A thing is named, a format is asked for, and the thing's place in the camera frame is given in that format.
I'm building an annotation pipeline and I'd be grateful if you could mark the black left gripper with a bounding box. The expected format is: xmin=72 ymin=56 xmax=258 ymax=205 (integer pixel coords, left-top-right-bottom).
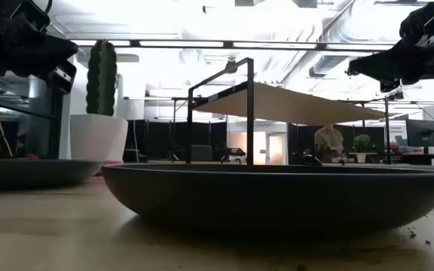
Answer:
xmin=0 ymin=0 xmax=79 ymax=95

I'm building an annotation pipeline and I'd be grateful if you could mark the dark computer monitor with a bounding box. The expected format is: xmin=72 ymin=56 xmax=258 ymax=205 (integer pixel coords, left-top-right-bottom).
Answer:
xmin=405 ymin=119 xmax=434 ymax=148

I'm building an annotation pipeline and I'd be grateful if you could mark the black ceiling camera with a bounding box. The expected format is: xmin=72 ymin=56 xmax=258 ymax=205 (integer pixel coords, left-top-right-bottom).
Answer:
xmin=224 ymin=58 xmax=239 ymax=75

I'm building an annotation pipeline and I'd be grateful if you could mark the person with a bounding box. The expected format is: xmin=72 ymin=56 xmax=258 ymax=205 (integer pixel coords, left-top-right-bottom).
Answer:
xmin=313 ymin=123 xmax=345 ymax=165

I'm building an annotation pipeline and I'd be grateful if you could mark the white faceted plant pot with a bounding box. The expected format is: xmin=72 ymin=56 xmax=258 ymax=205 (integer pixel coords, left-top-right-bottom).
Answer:
xmin=69 ymin=114 xmax=129 ymax=163

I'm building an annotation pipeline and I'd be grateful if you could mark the overhead light bar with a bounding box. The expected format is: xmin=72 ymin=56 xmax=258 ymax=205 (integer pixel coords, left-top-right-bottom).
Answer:
xmin=69 ymin=38 xmax=396 ymax=53

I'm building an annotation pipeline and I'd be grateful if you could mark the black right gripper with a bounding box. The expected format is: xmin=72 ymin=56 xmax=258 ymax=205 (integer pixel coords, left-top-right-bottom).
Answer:
xmin=346 ymin=0 xmax=434 ymax=94

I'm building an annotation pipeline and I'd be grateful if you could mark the silver ventilation duct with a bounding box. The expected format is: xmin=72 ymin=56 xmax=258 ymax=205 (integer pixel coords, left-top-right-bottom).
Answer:
xmin=283 ymin=0 xmax=405 ymax=84

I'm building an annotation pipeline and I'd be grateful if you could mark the dark grey plate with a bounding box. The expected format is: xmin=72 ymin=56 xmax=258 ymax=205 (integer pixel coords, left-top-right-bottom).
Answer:
xmin=101 ymin=162 xmax=434 ymax=233
xmin=0 ymin=157 xmax=105 ymax=193

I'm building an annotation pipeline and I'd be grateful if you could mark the small green potted plant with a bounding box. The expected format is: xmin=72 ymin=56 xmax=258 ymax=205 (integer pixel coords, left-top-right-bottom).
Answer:
xmin=352 ymin=134 xmax=373 ymax=164

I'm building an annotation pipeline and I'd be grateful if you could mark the tall green cactus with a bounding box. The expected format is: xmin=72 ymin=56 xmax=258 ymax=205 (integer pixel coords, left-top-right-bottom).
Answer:
xmin=85 ymin=39 xmax=118 ymax=117

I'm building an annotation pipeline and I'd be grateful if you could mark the grey office chair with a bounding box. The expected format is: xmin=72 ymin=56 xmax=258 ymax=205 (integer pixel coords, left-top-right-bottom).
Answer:
xmin=191 ymin=145 xmax=213 ymax=162

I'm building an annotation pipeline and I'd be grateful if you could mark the black frame wooden shelf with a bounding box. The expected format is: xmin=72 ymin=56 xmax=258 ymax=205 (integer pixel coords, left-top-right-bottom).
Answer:
xmin=185 ymin=56 xmax=392 ymax=166

